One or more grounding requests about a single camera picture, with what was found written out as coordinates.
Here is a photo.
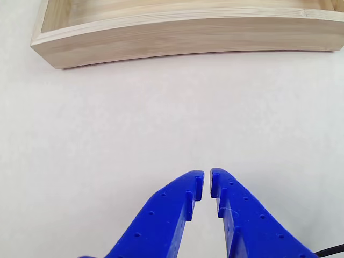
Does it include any wooden box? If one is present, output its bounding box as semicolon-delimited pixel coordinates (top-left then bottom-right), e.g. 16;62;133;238
30;0;344;70

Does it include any black camera cable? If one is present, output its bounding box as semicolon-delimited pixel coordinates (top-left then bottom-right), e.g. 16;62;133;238
313;243;344;256

